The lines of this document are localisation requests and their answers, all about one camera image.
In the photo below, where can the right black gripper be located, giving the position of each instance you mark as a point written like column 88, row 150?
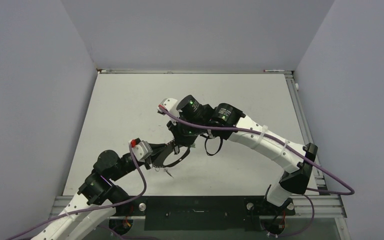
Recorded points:
column 180, row 137

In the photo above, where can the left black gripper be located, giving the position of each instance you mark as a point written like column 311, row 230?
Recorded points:
column 155, row 148

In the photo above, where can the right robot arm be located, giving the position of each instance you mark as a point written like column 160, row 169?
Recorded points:
column 189, row 119

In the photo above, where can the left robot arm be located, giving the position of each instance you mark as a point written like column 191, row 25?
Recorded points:
column 99, row 197

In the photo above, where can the red white marker pen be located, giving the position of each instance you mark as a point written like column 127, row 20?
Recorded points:
column 274, row 71

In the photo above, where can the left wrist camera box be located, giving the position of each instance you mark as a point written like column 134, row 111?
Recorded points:
column 141, row 149

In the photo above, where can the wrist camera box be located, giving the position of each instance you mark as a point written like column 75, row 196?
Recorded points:
column 141, row 149
column 170, row 104

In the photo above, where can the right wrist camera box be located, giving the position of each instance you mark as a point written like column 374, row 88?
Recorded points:
column 170, row 104

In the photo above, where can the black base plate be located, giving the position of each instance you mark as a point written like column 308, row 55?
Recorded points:
column 199, row 213

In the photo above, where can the aluminium frame rail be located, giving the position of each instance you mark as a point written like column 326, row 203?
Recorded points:
column 326, row 205

